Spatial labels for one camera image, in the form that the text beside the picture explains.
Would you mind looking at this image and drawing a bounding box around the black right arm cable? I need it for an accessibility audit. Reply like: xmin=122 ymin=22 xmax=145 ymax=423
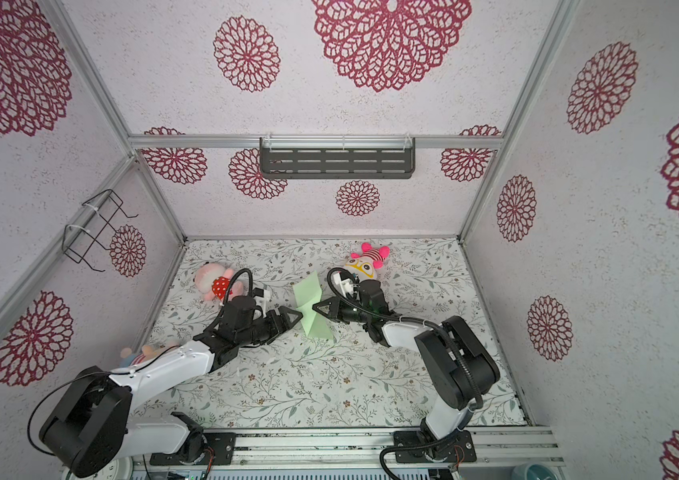
xmin=325 ymin=266 xmax=485 ymax=480

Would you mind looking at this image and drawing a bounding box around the white analog clock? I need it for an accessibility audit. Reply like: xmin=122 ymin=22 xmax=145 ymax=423
xmin=90 ymin=457 xmax=133 ymax=480

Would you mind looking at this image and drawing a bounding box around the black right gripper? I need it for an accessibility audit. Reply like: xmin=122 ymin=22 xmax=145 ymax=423
xmin=314 ymin=298 xmax=373 ymax=328

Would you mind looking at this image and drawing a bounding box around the striped hat doll plush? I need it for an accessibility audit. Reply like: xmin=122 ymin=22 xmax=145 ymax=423
xmin=119 ymin=343 xmax=176 ymax=368

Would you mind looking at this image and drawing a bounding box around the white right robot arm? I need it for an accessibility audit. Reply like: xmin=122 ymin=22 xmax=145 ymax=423
xmin=312 ymin=296 xmax=501 ymax=443

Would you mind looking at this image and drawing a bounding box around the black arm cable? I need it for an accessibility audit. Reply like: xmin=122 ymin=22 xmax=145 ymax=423
xmin=26 ymin=268 xmax=254 ymax=480
xmin=325 ymin=266 xmax=485 ymax=480

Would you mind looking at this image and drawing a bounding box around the grey wall shelf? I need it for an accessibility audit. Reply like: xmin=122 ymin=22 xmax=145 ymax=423
xmin=259 ymin=137 xmax=417 ymax=180

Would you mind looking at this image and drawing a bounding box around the pink plush red dotted dress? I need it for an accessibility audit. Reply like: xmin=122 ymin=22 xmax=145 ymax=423
xmin=194 ymin=262 xmax=245 ymax=303

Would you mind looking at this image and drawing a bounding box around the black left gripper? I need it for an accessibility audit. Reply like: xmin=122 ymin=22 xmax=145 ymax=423
xmin=238 ymin=304 xmax=303 ymax=347

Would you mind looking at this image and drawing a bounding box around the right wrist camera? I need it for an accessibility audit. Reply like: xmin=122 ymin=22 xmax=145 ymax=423
xmin=339 ymin=279 xmax=389 ymax=311

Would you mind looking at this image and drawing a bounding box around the black wire wall rack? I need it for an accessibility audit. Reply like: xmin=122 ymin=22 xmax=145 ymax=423
xmin=60 ymin=189 xmax=138 ymax=273

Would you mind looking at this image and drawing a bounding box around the light green paper sheet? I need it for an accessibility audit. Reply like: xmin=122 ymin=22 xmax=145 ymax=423
xmin=292 ymin=272 xmax=334 ymax=340

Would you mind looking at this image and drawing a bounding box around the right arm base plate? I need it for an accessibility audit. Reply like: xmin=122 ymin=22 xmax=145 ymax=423
xmin=393 ymin=430 xmax=477 ymax=464

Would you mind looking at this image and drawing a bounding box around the teal cup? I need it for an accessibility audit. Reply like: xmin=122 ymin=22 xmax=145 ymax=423
xmin=511 ymin=462 xmax=559 ymax=480

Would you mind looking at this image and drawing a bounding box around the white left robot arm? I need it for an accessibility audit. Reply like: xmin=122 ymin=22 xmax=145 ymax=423
xmin=38 ymin=303 xmax=302 ymax=478

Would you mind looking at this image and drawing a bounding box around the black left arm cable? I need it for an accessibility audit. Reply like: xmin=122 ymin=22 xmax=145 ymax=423
xmin=26 ymin=268 xmax=254 ymax=480

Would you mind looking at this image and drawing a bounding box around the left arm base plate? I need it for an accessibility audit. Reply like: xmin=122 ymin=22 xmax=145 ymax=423
xmin=148 ymin=432 xmax=237 ymax=466

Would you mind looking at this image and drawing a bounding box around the white pink owl plush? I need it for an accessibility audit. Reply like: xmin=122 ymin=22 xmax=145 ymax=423
xmin=343 ymin=242 xmax=391 ymax=281

